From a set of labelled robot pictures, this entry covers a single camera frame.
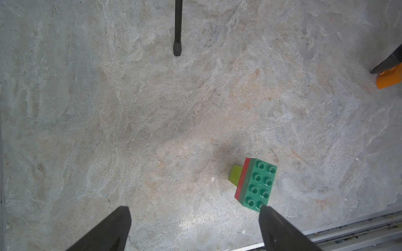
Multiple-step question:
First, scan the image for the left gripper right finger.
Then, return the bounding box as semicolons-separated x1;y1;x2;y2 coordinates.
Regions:
259;206;320;251

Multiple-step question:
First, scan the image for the orange curved lego brick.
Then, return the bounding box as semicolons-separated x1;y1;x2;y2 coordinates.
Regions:
376;64;402;89

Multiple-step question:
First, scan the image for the aluminium mounting rail frame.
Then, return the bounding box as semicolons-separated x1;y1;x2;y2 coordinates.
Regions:
242;207;402;251

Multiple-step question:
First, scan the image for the dark green lego brick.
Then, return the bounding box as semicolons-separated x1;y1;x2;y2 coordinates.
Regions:
239;158;277;212

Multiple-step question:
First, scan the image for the red lego brick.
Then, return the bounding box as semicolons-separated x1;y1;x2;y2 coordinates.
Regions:
234;158;251;201

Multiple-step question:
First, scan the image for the black perforated music stand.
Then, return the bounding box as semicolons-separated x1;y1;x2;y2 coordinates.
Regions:
173;0;183;56

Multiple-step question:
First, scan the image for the lime lego brick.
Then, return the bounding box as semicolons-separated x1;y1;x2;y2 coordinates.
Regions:
228;165;243;187

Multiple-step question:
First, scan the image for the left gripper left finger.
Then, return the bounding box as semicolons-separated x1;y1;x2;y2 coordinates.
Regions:
68;206;131;251

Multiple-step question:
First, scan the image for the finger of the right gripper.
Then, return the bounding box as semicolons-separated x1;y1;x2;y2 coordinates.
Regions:
370;44;402;74

